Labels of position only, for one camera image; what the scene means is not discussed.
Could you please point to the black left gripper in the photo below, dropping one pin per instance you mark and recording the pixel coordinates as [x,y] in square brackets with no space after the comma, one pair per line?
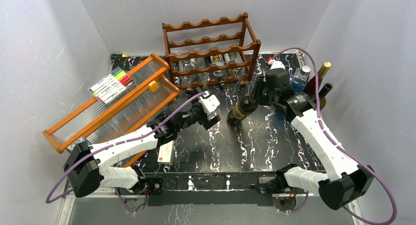
[205,121]

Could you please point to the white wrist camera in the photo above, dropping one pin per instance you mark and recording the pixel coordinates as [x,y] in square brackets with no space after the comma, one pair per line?
[275,66]
[209,102]

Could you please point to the white box with red label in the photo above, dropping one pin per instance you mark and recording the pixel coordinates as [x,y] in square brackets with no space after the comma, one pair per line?
[165,154]

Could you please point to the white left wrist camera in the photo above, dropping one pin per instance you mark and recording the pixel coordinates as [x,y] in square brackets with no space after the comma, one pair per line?
[209,102]

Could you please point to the brown wooden wine rack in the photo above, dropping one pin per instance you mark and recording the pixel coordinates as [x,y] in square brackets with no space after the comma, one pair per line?
[248,46]

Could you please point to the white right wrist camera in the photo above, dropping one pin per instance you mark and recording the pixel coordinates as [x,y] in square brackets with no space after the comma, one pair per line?
[275,66]

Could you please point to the colour marker pen pack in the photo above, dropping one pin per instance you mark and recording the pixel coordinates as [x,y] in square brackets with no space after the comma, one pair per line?
[111,86]

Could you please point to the orange wooden tiered shelf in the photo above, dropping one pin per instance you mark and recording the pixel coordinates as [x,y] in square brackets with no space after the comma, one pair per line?
[120,123]

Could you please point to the green bottle with white label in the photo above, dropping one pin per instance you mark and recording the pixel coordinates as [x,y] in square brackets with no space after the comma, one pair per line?
[327,87]

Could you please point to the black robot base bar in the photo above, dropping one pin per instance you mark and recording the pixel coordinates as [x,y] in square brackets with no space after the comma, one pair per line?
[259,188]

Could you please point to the blue white tape roll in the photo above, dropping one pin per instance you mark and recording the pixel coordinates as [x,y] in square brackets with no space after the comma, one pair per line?
[77,141]

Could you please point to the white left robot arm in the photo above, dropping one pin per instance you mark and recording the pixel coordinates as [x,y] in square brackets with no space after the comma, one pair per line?
[90,167]

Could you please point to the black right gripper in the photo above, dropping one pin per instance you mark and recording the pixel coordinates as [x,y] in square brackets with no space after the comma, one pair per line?
[260,83]

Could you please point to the green bottle with tan label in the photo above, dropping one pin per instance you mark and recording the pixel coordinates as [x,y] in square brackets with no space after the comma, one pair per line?
[241,110]

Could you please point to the blue square bottle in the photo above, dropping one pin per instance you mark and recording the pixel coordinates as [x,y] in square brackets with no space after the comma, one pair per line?
[300,79]

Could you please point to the dark red gold-capped bottle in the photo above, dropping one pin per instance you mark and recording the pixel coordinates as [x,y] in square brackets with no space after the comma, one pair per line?
[312,84]

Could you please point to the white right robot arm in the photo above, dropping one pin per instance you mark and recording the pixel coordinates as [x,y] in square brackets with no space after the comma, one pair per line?
[344,179]

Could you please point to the yellow block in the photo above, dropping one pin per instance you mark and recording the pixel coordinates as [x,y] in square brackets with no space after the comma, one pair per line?
[153,86]

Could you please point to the clear bottle without cap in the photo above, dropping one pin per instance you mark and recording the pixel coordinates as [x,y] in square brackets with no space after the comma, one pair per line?
[203,77]

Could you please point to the clear bottle with cork cap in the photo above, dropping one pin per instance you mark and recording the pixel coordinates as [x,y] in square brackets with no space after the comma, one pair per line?
[238,72]

